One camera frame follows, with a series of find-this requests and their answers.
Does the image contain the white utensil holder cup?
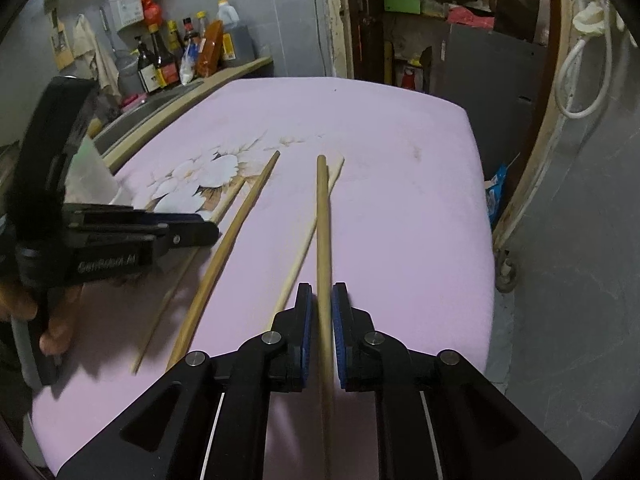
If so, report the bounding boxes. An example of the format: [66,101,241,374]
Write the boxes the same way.
[65,136,120,205]

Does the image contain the thick brown wooden chopstick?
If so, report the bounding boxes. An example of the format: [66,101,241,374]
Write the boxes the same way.
[166,151,281,370]

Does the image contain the thin bamboo chopstick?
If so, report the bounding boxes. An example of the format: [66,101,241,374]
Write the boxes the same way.
[130,177,246,375]

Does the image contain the dark round wooden chopstick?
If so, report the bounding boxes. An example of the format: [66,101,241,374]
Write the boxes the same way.
[316,155,334,479]

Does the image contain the pale thin wooden chopstick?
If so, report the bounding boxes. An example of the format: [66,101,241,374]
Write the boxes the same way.
[272,156,345,316]

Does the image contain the steel kitchen sink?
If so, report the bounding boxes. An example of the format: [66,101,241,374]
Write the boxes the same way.
[93,80,202,155]

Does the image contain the person's left hand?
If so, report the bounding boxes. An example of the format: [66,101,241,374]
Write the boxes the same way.
[0,278,87,357]

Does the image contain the wooden knife holder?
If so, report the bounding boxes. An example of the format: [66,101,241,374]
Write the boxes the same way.
[50,8,75,72]

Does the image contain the dark soy sauce bottle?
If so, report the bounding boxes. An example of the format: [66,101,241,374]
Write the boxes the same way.
[136,36,162,94]

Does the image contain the red label sauce bottle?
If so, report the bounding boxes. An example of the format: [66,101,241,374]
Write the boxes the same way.
[149,24,180,89]

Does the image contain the hanging beige towel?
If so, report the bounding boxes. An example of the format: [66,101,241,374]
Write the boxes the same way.
[73,14,122,102]

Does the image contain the brown sauce pouch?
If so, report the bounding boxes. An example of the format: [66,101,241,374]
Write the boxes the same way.
[196,20,224,78]

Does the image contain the large oil jug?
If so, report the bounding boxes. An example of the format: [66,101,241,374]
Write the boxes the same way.
[217,0,256,67]

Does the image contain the red hanging bag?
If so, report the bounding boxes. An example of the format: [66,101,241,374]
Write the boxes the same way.
[141,0,163,27]

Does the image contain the pink floral table cloth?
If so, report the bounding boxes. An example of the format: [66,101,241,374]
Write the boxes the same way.
[32,78,494,470]

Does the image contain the blue snack bag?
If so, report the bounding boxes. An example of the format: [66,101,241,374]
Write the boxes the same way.
[484,164,509,228]

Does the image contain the green box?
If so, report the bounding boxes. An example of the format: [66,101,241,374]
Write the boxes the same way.
[384,0,421,15]

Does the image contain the grey cabinet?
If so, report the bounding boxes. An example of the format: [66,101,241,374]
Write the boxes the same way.
[437,24,546,179]

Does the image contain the pink red cloth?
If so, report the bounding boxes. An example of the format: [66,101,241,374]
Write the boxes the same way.
[447,6,495,30]

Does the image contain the cream rubber gloves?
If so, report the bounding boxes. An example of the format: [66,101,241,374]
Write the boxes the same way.
[573,0,626,38]

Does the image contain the white wall box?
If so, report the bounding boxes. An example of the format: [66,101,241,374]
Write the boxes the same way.
[108,0,144,32]

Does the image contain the wooden door frame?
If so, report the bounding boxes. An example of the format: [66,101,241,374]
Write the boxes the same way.
[326,0,568,250]

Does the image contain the white hose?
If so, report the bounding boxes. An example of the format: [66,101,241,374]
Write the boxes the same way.
[553,0,614,120]

